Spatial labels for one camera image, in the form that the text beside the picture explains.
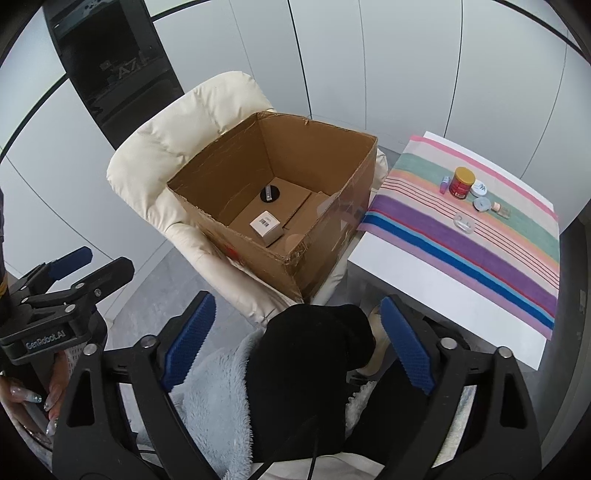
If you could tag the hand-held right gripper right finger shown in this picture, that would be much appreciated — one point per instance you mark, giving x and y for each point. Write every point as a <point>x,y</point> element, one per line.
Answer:
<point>408,350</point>

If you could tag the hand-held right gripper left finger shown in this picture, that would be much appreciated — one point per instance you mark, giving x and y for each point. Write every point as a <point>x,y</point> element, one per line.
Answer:
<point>189,341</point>

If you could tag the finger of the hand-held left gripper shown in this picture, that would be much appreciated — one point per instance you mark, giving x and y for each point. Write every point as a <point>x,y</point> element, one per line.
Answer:
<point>117,272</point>
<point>71,261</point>

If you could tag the small clear plastic piece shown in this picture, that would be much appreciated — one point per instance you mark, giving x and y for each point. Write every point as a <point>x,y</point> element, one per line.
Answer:
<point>464,225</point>

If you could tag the small white carton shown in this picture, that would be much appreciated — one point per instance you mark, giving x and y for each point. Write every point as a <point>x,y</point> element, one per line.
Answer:
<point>265,224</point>

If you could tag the translucent pale blue case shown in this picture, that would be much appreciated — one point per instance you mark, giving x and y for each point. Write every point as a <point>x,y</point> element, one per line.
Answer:
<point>482,203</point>

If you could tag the black round compact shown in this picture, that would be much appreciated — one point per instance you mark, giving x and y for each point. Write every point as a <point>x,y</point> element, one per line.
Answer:
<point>270,193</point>

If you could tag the small blue bottle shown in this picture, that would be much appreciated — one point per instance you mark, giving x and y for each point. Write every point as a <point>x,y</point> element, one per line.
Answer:
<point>445,185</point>

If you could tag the brown cardboard box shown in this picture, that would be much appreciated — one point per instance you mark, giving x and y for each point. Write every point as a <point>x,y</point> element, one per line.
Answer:
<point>295,147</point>

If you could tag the person's left hand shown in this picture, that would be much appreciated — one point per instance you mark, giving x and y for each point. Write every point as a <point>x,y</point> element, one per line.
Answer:
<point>57,376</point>

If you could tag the beige slipper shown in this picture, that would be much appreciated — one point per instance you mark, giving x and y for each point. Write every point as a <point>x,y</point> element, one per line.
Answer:
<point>381,341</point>

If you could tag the white table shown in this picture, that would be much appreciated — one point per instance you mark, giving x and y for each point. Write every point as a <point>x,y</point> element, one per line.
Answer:
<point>438,295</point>

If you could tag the light blue fleece robe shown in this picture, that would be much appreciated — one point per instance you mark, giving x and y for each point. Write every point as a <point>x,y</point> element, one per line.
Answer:
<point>221,406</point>

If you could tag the striped table mat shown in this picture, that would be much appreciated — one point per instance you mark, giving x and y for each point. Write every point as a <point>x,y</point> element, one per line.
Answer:
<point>461,258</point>

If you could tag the cream padded chair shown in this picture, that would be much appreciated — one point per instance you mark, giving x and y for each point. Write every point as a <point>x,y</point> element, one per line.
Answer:
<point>157,147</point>

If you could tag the beige jacket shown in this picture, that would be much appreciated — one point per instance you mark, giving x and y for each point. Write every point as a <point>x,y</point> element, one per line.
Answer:
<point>341,468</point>

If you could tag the red jar with yellow lid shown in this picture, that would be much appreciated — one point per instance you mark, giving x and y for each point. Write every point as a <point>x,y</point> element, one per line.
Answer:
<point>463,184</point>

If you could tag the black display cabinet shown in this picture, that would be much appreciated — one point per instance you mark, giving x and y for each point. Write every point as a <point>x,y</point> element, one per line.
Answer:
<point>129,92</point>

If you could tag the white jar with leaf print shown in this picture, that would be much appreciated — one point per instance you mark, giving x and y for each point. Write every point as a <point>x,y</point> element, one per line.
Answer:
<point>483,188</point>

